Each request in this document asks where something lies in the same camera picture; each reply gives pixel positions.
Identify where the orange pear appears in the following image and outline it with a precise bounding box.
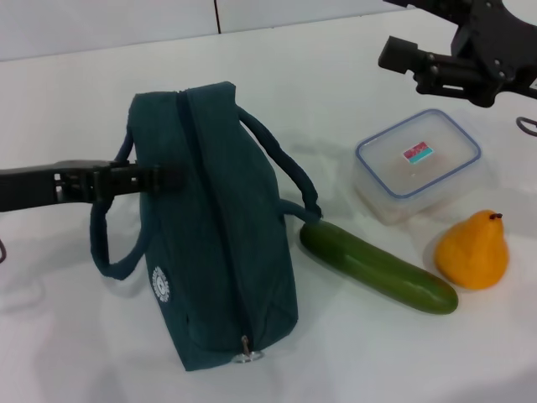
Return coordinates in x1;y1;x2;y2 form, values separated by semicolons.
434;209;511;290

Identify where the right arm cable with connector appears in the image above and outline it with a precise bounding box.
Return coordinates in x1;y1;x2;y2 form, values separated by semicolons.
515;116;537;136

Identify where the dark teal fabric lunch bag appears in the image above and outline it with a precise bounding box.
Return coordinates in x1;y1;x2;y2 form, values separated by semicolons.
90;81;323;373

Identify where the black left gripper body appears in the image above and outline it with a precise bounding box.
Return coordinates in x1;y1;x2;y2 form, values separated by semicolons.
0;160;101;213

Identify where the clear plastic box blue-rimmed lid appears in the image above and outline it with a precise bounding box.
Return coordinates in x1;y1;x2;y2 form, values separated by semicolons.
354;108;482;226

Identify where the green cucumber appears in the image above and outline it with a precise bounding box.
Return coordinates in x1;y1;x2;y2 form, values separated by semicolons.
298;221;459;316

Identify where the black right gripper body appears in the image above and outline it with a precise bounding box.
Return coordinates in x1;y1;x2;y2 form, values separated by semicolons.
451;0;537;108

